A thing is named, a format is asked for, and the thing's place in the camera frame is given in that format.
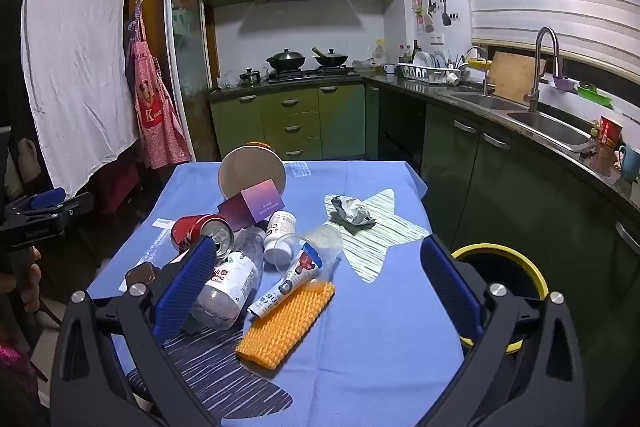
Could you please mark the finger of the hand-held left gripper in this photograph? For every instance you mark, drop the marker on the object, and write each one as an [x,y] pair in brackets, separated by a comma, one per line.
[70,206]
[47,198]

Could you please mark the white dish rack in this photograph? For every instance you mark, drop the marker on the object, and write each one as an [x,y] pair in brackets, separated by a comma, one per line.
[425,72]

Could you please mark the blue mug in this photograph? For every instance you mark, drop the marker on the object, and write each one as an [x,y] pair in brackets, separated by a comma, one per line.
[631,162]

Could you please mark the small lidded pot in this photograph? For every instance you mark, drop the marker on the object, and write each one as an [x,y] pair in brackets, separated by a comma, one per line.
[249,77]

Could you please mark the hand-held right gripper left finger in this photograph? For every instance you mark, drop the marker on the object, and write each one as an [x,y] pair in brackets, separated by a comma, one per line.
[185,292]

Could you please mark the paper wrapper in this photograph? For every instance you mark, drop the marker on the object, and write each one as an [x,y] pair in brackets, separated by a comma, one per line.
[352,211]

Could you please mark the black lidded wok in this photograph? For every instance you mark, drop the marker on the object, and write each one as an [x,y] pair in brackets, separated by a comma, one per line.
[286,59]

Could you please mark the blue star-print tablecloth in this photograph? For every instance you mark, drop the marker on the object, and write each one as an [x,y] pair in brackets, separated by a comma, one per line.
[390,357]

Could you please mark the yellow oil bottle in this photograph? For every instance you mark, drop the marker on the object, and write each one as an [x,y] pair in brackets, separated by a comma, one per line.
[380,53]

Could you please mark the yellow bowl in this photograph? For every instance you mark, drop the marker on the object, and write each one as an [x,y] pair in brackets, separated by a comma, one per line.
[481,63]

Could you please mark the round paper bowl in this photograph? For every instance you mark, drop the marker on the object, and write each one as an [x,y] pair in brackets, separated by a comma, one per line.
[250,172]

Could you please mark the red paper cup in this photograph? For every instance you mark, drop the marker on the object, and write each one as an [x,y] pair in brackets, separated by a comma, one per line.
[609,132]

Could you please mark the tall steel faucet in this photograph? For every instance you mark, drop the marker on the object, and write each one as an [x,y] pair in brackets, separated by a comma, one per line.
[537,57]

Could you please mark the white-framed glass door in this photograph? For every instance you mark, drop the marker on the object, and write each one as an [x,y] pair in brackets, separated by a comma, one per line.
[187,32]

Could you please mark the red soda can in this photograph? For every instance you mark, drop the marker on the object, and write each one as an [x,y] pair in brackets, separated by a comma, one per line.
[192,232]

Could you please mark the steel double sink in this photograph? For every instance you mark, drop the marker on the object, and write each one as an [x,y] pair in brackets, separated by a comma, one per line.
[545,122]

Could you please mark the green tray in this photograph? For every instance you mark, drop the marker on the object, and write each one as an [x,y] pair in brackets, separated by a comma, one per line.
[595,96]

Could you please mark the yellow-rimmed dark bin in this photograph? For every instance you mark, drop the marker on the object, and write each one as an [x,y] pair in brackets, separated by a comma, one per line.
[500,248]

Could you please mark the red checked apron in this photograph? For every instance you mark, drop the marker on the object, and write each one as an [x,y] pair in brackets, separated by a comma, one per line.
[150,107]

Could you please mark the white pill bottle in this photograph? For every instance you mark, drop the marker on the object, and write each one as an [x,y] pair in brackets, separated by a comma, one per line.
[280,232]

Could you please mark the clear plastic cup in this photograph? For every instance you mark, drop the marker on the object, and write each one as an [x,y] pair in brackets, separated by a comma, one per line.
[325,242]

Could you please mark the purple cardboard box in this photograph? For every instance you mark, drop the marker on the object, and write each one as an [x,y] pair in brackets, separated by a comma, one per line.
[250,209]

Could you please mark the white hanging sheet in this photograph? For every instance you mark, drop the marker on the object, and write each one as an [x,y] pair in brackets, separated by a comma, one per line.
[75,57]

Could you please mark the white toothpaste tube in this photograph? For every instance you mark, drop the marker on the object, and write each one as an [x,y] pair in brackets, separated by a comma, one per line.
[280,292]

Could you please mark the black gas stove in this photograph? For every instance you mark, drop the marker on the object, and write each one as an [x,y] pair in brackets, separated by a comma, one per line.
[320,74]

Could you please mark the purple sink holder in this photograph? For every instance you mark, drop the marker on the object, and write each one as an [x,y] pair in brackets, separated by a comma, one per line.
[564,84]

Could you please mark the wooden cutting board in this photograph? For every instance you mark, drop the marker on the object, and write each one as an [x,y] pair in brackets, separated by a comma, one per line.
[515,77]

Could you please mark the small steel faucet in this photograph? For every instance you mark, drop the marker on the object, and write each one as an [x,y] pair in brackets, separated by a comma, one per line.
[484,72]

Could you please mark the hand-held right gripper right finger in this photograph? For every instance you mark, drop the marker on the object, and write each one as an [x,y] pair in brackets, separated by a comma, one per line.
[450,292]

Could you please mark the person's left hand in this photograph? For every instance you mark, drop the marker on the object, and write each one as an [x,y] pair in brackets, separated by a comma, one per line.
[34,282]

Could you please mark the black hanging spatula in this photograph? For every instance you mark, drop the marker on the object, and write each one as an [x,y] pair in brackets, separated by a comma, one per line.
[446,18]

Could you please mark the clear plastic bottle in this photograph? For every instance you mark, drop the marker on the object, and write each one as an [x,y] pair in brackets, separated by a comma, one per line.
[230,282]

